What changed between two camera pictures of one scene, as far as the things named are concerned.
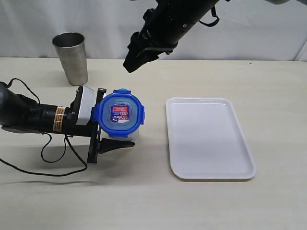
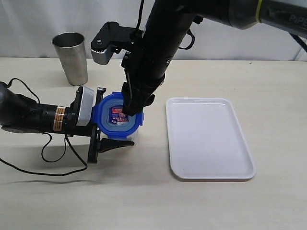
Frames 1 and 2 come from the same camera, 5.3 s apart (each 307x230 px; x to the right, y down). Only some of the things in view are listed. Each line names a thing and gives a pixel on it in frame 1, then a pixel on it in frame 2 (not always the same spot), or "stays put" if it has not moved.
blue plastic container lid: (120, 113) stays put
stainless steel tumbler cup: (71, 49) stays put
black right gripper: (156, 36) -> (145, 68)
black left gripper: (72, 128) stays put
